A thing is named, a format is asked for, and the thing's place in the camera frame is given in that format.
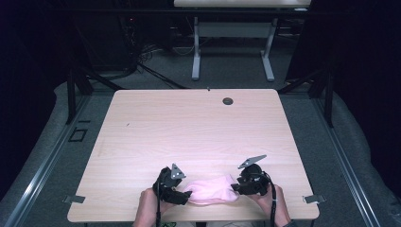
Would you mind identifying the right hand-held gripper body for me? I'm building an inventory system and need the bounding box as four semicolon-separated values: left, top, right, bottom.
235;154;272;197

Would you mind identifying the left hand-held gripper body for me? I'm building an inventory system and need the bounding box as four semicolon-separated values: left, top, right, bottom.
152;163;187;205

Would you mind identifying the pink sock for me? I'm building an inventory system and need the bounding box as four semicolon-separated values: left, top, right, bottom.
183;174;240;206

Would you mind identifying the person's right hand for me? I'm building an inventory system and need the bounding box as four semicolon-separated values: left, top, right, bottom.
247;183;289;222

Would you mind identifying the person's left hand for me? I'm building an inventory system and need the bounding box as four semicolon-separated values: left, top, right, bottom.
137;186;178;221

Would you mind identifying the black metal stand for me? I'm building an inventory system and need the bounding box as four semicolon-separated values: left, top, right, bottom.
64;65;126;126
277;66;335;129

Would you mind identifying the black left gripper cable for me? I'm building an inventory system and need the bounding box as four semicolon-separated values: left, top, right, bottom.
155;188;163;227

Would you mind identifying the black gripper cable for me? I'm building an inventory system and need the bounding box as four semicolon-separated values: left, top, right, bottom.
155;188;163;227
260;170;278;227

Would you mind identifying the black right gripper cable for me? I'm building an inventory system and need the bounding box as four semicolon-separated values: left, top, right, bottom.
260;170;278;227

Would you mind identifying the grey metal table bracket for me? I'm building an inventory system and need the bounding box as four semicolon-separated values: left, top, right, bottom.
302;194;327;204
61;195;86;204

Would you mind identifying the grey metal floor rail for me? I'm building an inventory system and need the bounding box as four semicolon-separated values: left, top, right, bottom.
310;94;383;227
2;94;93;227

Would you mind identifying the black floor cable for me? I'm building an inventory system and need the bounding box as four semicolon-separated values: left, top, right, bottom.
137;61;191;90

